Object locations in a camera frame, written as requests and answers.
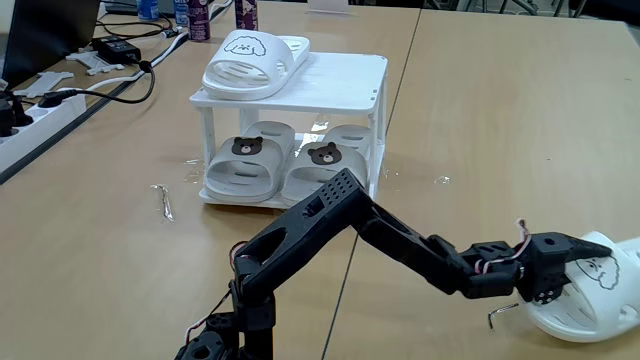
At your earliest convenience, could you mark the white puppy slipper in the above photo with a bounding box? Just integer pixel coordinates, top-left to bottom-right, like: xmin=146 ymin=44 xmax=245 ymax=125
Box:
xmin=524 ymin=229 xmax=640 ymax=344
xmin=201 ymin=28 xmax=312 ymax=102

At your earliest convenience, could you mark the grey bear slipper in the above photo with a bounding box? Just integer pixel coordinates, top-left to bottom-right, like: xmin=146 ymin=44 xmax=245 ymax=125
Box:
xmin=203 ymin=120 xmax=296 ymax=204
xmin=279 ymin=124 xmax=374 ymax=210

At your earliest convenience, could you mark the white two-tier shoe rack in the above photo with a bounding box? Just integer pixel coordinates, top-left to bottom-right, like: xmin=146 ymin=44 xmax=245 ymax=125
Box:
xmin=188 ymin=48 xmax=390 ymax=216

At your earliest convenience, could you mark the metal chair base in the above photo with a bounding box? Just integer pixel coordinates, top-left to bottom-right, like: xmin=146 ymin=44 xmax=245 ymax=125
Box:
xmin=457 ymin=0 xmax=589 ymax=19

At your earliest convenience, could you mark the purple drink can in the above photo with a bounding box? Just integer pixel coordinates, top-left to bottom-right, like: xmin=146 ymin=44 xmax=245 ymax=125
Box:
xmin=234 ymin=0 xmax=260 ymax=32
xmin=187 ymin=0 xmax=212 ymax=43

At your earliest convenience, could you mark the blue drink can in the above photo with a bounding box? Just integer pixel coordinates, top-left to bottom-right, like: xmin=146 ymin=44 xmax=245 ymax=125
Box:
xmin=172 ymin=0 xmax=190 ymax=28
xmin=135 ymin=0 xmax=161 ymax=22

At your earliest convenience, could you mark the black power adapter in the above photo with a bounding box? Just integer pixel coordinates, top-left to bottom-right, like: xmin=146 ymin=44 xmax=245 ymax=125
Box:
xmin=91 ymin=35 xmax=143 ymax=65

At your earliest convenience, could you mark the white flat plastic part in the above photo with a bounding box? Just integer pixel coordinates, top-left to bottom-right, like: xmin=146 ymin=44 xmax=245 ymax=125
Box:
xmin=13 ymin=71 xmax=75 ymax=100
xmin=65 ymin=49 xmax=126 ymax=77

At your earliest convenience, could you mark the white power strip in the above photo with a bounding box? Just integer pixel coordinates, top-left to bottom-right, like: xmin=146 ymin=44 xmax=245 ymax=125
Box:
xmin=0 ymin=89 xmax=88 ymax=174

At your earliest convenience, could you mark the black laptop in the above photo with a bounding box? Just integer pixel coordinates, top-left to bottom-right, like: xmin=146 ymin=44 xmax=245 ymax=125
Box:
xmin=2 ymin=0 xmax=101 ymax=90

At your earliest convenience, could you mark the black plug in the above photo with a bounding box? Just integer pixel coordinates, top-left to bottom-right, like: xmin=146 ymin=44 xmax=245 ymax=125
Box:
xmin=0 ymin=92 xmax=34 ymax=139

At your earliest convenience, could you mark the white cable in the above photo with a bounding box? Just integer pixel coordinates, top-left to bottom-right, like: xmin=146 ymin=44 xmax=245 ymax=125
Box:
xmin=57 ymin=29 xmax=194 ymax=96

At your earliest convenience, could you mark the thin black cable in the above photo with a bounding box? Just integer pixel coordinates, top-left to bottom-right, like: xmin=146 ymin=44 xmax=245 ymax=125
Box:
xmin=94 ymin=13 xmax=179 ymax=42

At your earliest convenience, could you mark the black power cable with plug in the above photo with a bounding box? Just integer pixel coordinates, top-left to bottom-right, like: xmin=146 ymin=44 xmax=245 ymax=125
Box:
xmin=37 ymin=59 xmax=157 ymax=109

